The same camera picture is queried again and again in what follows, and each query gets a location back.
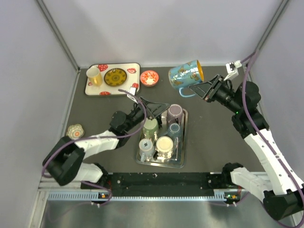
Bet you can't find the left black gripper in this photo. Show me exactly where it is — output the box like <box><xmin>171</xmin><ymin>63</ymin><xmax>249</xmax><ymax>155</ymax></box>
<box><xmin>124</xmin><ymin>97</ymin><xmax>171</xmax><ymax>133</ymax></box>

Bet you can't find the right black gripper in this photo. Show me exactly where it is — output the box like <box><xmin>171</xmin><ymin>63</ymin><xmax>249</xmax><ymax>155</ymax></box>
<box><xmin>189</xmin><ymin>74</ymin><xmax>243</xmax><ymax>114</ymax></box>

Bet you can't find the purple mug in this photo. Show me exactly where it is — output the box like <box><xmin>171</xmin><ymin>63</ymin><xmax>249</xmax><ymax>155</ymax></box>
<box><xmin>166</xmin><ymin>104</ymin><xmax>183</xmax><ymax>126</ymax></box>

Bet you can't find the light green mug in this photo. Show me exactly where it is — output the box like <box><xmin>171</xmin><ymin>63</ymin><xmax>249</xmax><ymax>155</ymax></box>
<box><xmin>142</xmin><ymin>118</ymin><xmax>159</xmax><ymax>141</ymax></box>

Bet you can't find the blue mug orange inside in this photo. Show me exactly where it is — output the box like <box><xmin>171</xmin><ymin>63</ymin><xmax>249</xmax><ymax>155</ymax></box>
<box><xmin>168</xmin><ymin>60</ymin><xmax>204</xmax><ymax>98</ymax></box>

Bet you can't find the teal mug white inside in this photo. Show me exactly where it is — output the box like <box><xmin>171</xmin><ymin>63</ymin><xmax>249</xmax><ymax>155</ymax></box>
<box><xmin>167</xmin><ymin>123</ymin><xmax>181</xmax><ymax>140</ymax></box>

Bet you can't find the cream beige mug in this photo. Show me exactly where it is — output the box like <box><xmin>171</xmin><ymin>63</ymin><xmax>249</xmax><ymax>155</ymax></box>
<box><xmin>153</xmin><ymin>136</ymin><xmax>174</xmax><ymax>161</ymax></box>

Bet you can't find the light blue mug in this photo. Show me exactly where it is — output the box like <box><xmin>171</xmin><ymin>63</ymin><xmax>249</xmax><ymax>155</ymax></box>
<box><xmin>139</xmin><ymin>138</ymin><xmax>155</xmax><ymax>162</ymax></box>

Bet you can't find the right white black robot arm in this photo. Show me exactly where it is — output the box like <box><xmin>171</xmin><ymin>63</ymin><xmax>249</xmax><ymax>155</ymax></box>
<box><xmin>189</xmin><ymin>75</ymin><xmax>304</xmax><ymax>220</ymax></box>

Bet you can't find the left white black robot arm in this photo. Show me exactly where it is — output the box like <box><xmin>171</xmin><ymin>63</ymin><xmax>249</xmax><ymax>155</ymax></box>
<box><xmin>42</xmin><ymin>97</ymin><xmax>170</xmax><ymax>188</ymax></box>

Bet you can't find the yellow white mug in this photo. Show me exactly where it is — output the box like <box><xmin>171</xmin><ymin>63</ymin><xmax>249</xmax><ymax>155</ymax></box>
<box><xmin>86</xmin><ymin>66</ymin><xmax>102</xmax><ymax>86</ymax></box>

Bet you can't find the red patterned small bowl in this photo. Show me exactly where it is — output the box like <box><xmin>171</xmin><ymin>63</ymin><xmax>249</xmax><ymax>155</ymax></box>
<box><xmin>140</xmin><ymin>70</ymin><xmax>159</xmax><ymax>87</ymax></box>

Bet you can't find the silver metal tray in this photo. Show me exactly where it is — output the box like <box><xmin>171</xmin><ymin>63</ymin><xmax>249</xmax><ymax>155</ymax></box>
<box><xmin>135</xmin><ymin>109</ymin><xmax>188</xmax><ymax>169</ymax></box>

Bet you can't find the white strawberry rectangular plate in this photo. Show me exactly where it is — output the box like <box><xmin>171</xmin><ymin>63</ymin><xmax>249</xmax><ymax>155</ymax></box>
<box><xmin>85</xmin><ymin>63</ymin><xmax>141</xmax><ymax>96</ymax></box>

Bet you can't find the yellow green patterned saucer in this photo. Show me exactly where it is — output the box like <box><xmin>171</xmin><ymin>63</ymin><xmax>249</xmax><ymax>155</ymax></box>
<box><xmin>104</xmin><ymin>68</ymin><xmax>127</xmax><ymax>87</ymax></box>

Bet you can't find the small floral dish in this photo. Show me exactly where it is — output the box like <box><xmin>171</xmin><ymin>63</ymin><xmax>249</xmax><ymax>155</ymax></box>
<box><xmin>66</xmin><ymin>123</ymin><xmax>85</xmax><ymax>140</ymax></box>

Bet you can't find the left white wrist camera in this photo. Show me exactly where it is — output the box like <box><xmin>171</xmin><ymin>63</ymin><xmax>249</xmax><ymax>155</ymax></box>
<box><xmin>127</xmin><ymin>87</ymin><xmax>137</xmax><ymax>102</ymax></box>

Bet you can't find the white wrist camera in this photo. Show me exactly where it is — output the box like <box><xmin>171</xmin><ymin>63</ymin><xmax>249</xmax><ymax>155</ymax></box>
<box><xmin>224</xmin><ymin>60</ymin><xmax>242</xmax><ymax>81</ymax></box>
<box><xmin>127</xmin><ymin>87</ymin><xmax>137</xmax><ymax>102</ymax></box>

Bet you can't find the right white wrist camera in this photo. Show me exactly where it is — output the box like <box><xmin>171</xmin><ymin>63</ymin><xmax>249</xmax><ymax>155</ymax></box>
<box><xmin>224</xmin><ymin>60</ymin><xmax>242</xmax><ymax>81</ymax></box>

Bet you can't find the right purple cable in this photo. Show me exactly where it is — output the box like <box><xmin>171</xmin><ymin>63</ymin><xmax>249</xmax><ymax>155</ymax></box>
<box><xmin>241</xmin><ymin>50</ymin><xmax>304</xmax><ymax>228</ymax></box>

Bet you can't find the purple cable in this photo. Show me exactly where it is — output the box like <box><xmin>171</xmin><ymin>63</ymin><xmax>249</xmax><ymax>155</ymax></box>
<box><xmin>241</xmin><ymin>50</ymin><xmax>304</xmax><ymax>228</ymax></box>
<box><xmin>41</xmin><ymin>88</ymin><xmax>148</xmax><ymax>207</ymax></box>

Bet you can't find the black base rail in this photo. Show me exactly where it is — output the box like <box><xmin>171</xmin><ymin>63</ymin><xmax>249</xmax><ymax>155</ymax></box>
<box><xmin>80</xmin><ymin>172</ymin><xmax>228</xmax><ymax>198</ymax></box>

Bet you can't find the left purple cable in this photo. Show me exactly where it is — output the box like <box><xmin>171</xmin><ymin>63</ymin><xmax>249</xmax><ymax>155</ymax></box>
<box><xmin>41</xmin><ymin>88</ymin><xmax>148</xmax><ymax>207</ymax></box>

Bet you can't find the grey slotted cable duct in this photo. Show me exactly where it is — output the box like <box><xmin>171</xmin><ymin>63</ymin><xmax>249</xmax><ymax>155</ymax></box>
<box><xmin>47</xmin><ymin>191</ymin><xmax>240</xmax><ymax>202</ymax></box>

